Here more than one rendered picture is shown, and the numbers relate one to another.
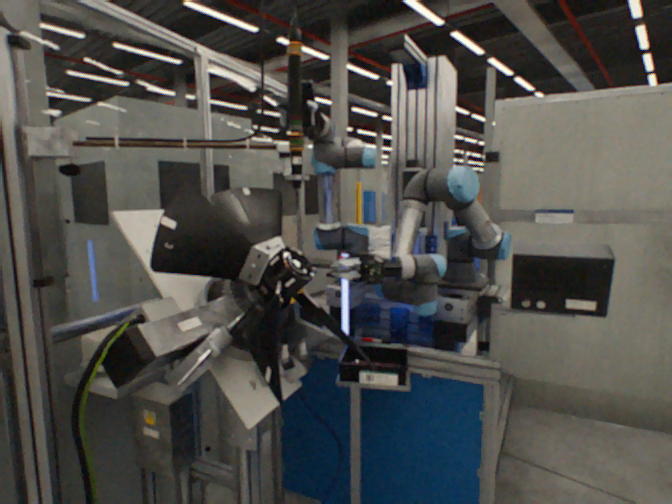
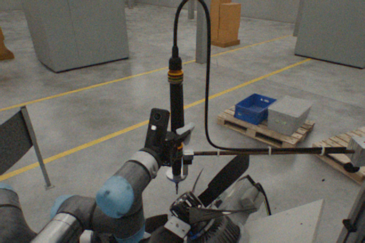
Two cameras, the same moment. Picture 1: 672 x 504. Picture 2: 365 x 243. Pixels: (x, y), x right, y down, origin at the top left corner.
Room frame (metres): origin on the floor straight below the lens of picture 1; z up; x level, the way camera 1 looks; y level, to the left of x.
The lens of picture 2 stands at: (1.86, 0.23, 2.04)
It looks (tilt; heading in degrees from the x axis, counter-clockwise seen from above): 30 degrees down; 189
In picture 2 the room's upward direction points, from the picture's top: straight up
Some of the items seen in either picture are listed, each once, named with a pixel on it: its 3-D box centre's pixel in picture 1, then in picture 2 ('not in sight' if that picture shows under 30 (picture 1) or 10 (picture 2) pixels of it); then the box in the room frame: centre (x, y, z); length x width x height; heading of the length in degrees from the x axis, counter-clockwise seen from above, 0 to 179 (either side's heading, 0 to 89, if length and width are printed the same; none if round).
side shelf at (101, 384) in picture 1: (141, 364); not in sight; (1.30, 0.66, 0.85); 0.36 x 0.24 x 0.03; 155
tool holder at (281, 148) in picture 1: (293, 162); (179, 163); (1.18, 0.12, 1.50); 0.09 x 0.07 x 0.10; 100
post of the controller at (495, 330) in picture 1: (495, 331); not in sight; (1.29, -0.52, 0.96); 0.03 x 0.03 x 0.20; 65
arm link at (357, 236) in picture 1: (355, 237); not in sight; (1.98, -0.09, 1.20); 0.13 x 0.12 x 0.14; 89
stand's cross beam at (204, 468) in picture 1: (218, 473); not in sight; (1.15, 0.37, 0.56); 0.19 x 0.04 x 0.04; 65
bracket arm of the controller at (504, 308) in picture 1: (531, 310); not in sight; (1.24, -0.61, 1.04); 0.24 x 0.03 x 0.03; 65
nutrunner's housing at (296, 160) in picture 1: (295, 105); (175, 123); (1.18, 0.11, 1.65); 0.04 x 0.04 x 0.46
